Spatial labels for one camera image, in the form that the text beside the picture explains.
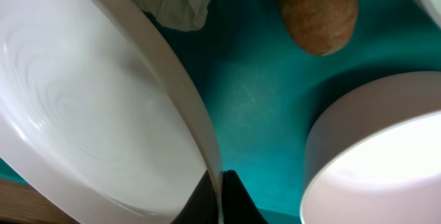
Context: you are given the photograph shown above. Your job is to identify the large white plate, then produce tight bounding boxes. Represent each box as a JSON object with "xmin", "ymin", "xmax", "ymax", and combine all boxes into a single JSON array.
[{"xmin": 1, "ymin": 0, "xmax": 223, "ymax": 223}]

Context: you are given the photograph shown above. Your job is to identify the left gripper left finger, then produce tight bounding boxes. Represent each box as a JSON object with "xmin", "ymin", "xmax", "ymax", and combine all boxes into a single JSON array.
[{"xmin": 171, "ymin": 171, "xmax": 218, "ymax": 224}]

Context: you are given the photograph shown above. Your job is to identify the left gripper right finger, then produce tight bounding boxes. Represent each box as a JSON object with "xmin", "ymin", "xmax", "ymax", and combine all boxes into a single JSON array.
[{"xmin": 222, "ymin": 170, "xmax": 268, "ymax": 224}]

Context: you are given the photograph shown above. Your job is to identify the small white plate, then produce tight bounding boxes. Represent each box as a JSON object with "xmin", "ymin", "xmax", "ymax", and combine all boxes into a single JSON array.
[{"xmin": 300, "ymin": 71, "xmax": 440, "ymax": 224}]

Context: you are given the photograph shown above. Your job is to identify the teal plastic serving tray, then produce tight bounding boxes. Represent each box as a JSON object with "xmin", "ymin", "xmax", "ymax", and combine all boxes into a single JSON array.
[{"xmin": 148, "ymin": 0, "xmax": 440, "ymax": 223}]

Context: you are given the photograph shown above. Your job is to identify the orange carrot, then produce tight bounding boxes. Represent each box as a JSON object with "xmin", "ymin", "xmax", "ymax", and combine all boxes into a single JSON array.
[{"xmin": 277, "ymin": 0, "xmax": 359, "ymax": 56}]

